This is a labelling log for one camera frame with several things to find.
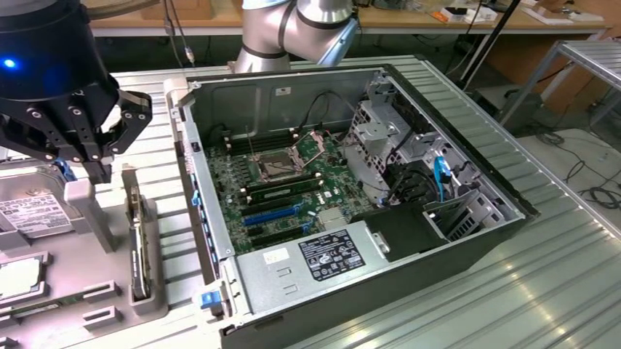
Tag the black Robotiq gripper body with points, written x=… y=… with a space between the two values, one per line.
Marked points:
x=53 y=54

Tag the graphics card with black shroud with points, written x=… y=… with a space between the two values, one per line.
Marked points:
x=140 y=247

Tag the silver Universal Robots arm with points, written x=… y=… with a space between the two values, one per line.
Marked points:
x=271 y=32

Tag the thin locking lever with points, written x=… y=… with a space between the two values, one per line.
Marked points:
x=250 y=145

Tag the CPU socket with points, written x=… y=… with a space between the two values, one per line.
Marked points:
x=279 y=169

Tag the grey parts rack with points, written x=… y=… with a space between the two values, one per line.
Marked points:
x=72 y=261

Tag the metal socket cover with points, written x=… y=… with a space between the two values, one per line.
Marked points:
x=310 y=145

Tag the green RAM stick in slot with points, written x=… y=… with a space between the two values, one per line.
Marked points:
x=280 y=191

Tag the black expansion slot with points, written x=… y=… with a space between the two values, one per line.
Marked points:
x=267 y=209
x=274 y=231
x=276 y=240

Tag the CPU with silver lid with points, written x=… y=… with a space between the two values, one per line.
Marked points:
x=16 y=278

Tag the blue expansion slot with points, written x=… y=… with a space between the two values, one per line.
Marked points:
x=268 y=218

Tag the green Dell motherboard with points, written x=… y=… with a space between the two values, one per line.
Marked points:
x=334 y=181

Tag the silver chipset heatsink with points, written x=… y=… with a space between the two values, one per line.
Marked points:
x=331 y=216

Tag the silver disk bay cage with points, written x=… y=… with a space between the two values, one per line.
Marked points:
x=378 y=131

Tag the silver power supply unit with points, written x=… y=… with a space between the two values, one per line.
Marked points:
x=271 y=276

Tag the blue case latch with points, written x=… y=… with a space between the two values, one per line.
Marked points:
x=210 y=300

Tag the wooden desk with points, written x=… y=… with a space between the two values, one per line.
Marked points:
x=402 y=18

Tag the black plastic air shroud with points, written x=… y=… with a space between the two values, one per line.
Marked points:
x=398 y=232

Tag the orange and white box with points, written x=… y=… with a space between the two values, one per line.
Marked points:
x=442 y=15

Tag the silver perforated drive bay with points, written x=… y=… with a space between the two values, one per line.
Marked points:
x=465 y=218

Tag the black slanted pole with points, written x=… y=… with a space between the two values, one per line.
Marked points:
x=490 y=40

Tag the open black PC case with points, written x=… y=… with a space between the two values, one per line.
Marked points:
x=437 y=283

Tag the black box on floor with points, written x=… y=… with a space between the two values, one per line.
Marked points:
x=518 y=109

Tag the flat white package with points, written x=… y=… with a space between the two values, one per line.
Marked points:
x=547 y=16

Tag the hard disk with blue rail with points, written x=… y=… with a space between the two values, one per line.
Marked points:
x=29 y=203

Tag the aluminium frame table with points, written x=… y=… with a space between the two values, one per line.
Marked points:
x=597 y=58

